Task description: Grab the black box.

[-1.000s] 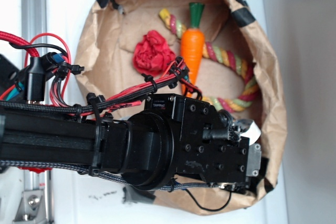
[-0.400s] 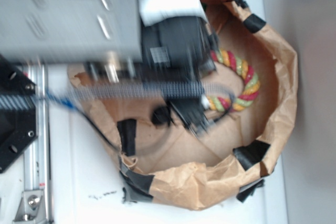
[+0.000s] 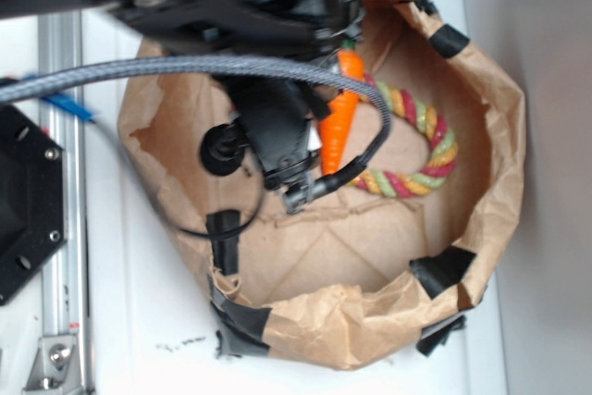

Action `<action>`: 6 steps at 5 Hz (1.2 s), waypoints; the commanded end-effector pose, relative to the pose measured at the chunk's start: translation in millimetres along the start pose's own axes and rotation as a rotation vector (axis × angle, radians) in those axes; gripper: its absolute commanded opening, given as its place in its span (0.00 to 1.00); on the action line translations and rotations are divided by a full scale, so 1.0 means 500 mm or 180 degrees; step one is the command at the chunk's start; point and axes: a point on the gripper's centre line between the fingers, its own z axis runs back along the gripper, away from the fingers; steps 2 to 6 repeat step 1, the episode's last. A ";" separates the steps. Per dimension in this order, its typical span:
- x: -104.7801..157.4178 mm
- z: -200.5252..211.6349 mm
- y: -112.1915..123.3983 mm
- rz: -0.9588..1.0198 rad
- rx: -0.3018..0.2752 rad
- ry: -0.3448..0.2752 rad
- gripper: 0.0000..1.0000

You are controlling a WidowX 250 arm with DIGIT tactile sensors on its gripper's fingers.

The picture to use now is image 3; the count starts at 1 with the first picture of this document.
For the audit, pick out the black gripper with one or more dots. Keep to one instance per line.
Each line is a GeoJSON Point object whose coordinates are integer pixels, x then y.
{"type": "Point", "coordinates": [272, 119]}

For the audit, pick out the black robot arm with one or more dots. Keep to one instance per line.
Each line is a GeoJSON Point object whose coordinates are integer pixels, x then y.
{"type": "Point", "coordinates": [300, 30]}

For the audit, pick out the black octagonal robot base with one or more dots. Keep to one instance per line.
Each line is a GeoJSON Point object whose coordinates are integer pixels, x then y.
{"type": "Point", "coordinates": [32, 200]}

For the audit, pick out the orange toy carrot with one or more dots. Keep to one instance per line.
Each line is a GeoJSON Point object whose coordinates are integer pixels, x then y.
{"type": "Point", "coordinates": [334, 130]}

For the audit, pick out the brown paper bag tray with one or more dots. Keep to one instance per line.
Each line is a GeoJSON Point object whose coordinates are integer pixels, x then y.
{"type": "Point", "coordinates": [355, 276]}

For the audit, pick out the white plastic board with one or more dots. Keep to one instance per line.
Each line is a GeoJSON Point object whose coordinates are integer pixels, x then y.
{"type": "Point", "coordinates": [153, 331]}

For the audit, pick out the multicoloured twisted rope toy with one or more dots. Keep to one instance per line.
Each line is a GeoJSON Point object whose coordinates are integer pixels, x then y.
{"type": "Point", "coordinates": [419, 155]}

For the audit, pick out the aluminium extrusion rail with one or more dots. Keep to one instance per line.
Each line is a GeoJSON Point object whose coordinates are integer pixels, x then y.
{"type": "Point", "coordinates": [65, 275]}

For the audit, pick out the metal corner bracket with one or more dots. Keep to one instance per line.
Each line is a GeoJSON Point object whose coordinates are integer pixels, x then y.
{"type": "Point", "coordinates": [56, 368]}

